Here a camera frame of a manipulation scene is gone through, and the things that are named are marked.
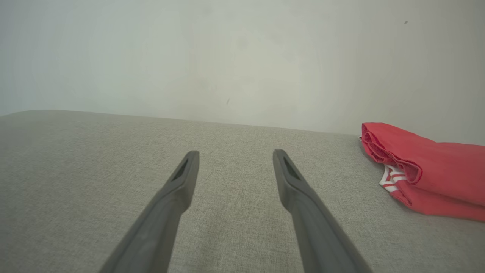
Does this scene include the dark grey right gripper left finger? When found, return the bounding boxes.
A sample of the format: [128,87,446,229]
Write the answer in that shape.
[99,150,200,273]

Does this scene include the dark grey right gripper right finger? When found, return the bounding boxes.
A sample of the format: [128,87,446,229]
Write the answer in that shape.
[273,149,374,273]

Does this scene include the red Bulls basketball jersey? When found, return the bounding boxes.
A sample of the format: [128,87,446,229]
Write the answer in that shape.
[358,122,485,223]

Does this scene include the grey fabric sofa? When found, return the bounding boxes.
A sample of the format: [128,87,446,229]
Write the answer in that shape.
[0,110,485,273]

